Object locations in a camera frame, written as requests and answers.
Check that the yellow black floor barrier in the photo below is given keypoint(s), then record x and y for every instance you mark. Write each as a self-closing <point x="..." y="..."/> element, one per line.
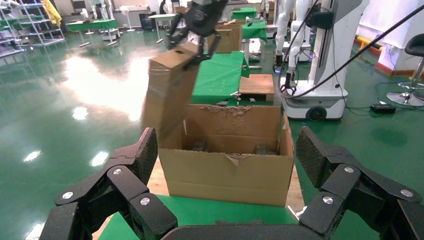
<point x="366" y="43"/>

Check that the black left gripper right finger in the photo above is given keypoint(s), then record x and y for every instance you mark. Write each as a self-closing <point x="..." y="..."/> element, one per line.
<point x="342" y="184"/>

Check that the white standing fan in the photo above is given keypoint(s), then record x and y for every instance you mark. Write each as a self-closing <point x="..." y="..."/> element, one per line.
<point x="125" y="9"/>

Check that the low wooden platform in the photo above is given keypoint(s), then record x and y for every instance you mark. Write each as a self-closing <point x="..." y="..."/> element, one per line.
<point x="256" y="84"/>

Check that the silver metal cloth clip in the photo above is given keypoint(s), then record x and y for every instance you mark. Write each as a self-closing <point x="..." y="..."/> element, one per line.
<point x="236" y="94"/>

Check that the large open cardboard carton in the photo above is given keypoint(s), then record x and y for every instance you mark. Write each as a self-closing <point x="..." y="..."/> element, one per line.
<point x="228" y="175"/>

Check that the small brown cardboard box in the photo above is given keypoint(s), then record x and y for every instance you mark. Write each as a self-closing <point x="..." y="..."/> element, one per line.
<point x="169" y="86"/>

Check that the black stool chrome base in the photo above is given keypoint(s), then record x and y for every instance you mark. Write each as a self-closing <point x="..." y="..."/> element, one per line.
<point x="415" y="44"/>

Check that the dark grey foam insert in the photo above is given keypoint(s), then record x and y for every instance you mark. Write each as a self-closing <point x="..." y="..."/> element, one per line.
<point x="265" y="150"/>
<point x="200" y="144"/>

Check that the small white mobile base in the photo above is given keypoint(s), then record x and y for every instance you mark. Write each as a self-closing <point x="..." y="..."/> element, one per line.
<point x="111" y="33"/>

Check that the white idle robot arm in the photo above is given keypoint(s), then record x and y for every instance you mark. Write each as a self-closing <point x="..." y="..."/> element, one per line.
<point x="298" y="36"/>
<point x="283" y="26"/>

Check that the black power adapter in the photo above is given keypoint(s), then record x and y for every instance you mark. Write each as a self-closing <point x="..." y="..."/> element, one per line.
<point x="382" y="108"/>

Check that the tall cardboard box with flap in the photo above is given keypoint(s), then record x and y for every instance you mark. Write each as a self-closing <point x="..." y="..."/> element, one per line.
<point x="232" y="39"/>

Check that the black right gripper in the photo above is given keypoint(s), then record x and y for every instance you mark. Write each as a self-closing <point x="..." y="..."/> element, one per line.
<point x="203" y="16"/>

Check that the green cloth covered table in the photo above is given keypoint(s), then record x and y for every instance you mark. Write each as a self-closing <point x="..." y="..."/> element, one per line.
<point x="243" y="13"/>
<point x="254" y="30"/>
<point x="92" y="24"/>

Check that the plain green tablecloth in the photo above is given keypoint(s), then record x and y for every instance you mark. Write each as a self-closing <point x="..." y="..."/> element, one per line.
<point x="218" y="76"/>

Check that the white table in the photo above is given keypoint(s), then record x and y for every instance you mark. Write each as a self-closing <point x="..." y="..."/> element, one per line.
<point x="162" y="16"/>

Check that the black cabinet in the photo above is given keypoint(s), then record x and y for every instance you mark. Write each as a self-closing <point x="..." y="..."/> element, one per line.
<point x="147" y="20"/>

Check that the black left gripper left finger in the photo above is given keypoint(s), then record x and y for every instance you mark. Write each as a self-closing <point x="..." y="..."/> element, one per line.
<point x="127" y="187"/>

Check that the yellow hanging cloth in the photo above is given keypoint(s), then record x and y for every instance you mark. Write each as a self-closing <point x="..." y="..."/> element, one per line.
<point x="51" y="11"/>

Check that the white wheeled robot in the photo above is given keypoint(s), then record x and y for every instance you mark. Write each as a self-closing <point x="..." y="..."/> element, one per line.
<point x="331" y="59"/>

